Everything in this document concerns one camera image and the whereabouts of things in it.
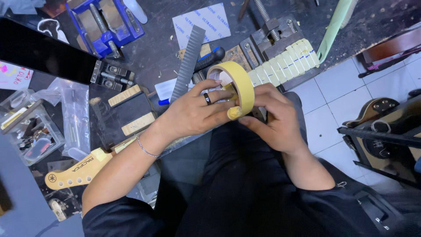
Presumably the white plastic piece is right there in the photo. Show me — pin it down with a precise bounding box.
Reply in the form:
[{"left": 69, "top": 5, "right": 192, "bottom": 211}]
[{"left": 123, "top": 0, "right": 148, "bottom": 24}]

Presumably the black guitar rack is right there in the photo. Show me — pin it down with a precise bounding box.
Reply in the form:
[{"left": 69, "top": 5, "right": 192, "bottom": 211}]
[{"left": 337, "top": 94, "right": 421, "bottom": 190}]

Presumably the clear plastic bag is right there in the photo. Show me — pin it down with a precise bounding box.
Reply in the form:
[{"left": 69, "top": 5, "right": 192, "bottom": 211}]
[{"left": 31, "top": 78, "right": 91, "bottom": 159}]

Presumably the person's left hand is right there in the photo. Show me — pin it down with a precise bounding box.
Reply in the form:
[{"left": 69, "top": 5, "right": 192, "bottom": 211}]
[{"left": 149, "top": 79, "right": 243, "bottom": 151}]

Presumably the brown guitar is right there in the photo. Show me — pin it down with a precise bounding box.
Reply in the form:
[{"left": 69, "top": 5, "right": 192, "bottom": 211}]
[{"left": 342, "top": 97, "right": 401, "bottom": 129}]

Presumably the white-backed sandpaper sheet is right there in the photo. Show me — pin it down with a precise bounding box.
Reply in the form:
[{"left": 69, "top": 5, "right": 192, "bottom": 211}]
[{"left": 172, "top": 3, "right": 232, "bottom": 50}]

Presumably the dark brown wooden furniture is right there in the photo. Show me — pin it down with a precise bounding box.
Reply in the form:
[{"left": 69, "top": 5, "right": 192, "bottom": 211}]
[{"left": 358, "top": 26, "right": 421, "bottom": 79}]

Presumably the grey ribbed metal beam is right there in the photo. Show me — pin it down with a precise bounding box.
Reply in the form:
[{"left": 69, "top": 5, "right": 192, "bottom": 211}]
[{"left": 169, "top": 25, "right": 206, "bottom": 104}]

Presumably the yellow masking tape roll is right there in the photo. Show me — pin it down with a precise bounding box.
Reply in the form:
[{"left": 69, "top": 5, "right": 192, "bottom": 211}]
[{"left": 207, "top": 61, "right": 255, "bottom": 120}]

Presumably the chrome guitar bridge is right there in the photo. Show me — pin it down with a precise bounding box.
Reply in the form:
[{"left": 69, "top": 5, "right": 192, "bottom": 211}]
[{"left": 90, "top": 60, "right": 134, "bottom": 92}]

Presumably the black and blue tool handle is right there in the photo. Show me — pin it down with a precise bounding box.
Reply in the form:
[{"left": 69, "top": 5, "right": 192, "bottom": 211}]
[{"left": 194, "top": 46, "right": 226, "bottom": 73}]

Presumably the person's right hand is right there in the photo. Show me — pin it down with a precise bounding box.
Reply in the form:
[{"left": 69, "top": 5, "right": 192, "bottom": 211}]
[{"left": 238, "top": 82, "right": 309, "bottom": 154}]

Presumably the grey flat board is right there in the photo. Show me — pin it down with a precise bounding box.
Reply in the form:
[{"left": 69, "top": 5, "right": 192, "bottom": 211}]
[{"left": 0, "top": 134, "right": 84, "bottom": 237}]

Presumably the black block with wooden ends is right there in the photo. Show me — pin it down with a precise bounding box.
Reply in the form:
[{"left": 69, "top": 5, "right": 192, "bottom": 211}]
[{"left": 107, "top": 84, "right": 157, "bottom": 137}]

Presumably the black guitar body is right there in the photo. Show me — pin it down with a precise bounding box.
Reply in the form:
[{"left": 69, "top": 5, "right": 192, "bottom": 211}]
[{"left": 0, "top": 17, "right": 100, "bottom": 85}]

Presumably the maple guitar neck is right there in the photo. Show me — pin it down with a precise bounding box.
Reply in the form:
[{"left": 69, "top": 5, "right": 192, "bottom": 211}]
[{"left": 45, "top": 38, "right": 320, "bottom": 190}]

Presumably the clear plastic parts box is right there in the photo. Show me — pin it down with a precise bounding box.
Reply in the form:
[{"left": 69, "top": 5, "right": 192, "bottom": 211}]
[{"left": 0, "top": 88, "right": 66, "bottom": 167}]

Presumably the paper with pink scribbles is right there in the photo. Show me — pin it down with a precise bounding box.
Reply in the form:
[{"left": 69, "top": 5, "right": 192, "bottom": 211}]
[{"left": 0, "top": 61, "right": 34, "bottom": 91}]

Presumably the black bag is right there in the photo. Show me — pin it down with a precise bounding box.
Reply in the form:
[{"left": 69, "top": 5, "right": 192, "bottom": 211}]
[{"left": 335, "top": 179, "right": 410, "bottom": 237}]

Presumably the blue bench vise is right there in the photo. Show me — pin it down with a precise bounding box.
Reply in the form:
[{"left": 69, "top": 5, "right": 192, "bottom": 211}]
[{"left": 66, "top": 0, "right": 145, "bottom": 60}]

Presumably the silver chain bracelet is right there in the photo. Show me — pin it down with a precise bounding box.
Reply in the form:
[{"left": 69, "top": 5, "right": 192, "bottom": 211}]
[{"left": 136, "top": 135, "right": 161, "bottom": 158}]

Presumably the dark steel bench vise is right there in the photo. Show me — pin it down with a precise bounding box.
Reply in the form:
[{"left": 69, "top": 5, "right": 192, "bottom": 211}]
[{"left": 239, "top": 0, "right": 322, "bottom": 92}]

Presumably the white paper card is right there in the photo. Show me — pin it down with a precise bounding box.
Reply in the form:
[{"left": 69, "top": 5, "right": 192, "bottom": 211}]
[{"left": 154, "top": 78, "right": 178, "bottom": 101}]

